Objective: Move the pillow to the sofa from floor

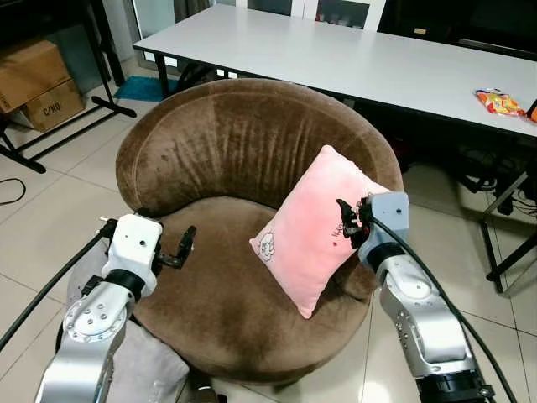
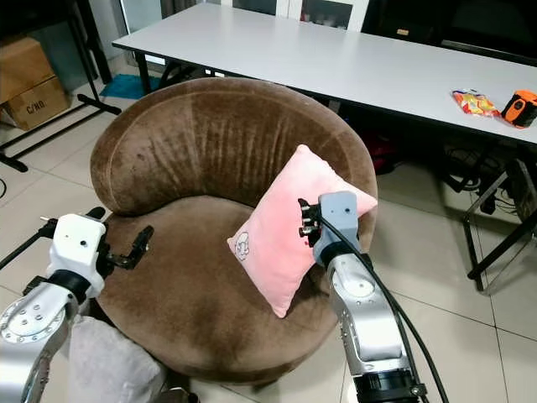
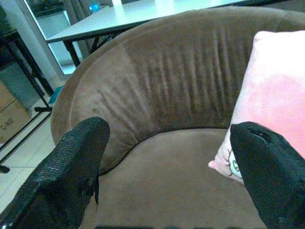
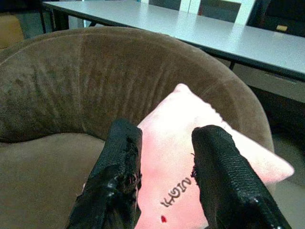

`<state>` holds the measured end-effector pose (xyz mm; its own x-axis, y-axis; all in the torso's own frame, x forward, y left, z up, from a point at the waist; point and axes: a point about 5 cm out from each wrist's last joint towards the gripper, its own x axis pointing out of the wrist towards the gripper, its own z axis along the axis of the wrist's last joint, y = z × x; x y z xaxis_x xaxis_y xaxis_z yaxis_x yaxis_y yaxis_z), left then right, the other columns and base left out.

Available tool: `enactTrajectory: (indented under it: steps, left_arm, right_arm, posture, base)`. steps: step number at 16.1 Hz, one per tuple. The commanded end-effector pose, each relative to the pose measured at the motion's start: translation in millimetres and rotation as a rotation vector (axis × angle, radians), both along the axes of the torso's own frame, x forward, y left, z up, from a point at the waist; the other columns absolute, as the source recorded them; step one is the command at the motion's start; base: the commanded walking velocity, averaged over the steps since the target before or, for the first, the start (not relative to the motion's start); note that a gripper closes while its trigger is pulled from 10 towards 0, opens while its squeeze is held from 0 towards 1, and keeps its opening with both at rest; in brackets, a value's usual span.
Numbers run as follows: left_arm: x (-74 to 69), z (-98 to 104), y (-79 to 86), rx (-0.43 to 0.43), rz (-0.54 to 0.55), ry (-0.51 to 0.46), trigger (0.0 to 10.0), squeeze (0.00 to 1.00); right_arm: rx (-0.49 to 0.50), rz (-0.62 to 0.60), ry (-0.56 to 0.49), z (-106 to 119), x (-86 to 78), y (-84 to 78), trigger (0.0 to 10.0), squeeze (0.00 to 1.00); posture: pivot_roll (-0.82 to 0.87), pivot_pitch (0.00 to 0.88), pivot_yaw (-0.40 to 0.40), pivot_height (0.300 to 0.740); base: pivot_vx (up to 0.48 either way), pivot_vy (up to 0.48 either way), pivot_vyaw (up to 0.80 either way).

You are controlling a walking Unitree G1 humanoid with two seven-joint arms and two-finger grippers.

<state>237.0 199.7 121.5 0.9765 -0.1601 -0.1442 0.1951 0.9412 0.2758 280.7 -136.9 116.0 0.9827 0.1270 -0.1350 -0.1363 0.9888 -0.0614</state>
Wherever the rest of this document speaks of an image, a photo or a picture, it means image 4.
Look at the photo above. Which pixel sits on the brown velvet round sofa chair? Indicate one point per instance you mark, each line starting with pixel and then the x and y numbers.
pixel 71 107

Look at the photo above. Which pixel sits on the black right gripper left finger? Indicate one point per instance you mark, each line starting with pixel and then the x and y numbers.
pixel 114 171

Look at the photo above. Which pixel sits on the grey long table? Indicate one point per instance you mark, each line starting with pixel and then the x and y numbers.
pixel 214 35

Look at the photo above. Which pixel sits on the tan cardboard box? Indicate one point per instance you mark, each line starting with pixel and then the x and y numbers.
pixel 9 31

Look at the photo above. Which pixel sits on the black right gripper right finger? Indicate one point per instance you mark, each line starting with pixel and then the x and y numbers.
pixel 228 176

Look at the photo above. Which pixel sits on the pink pillow with embroidered text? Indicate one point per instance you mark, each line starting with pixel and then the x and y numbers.
pixel 171 167

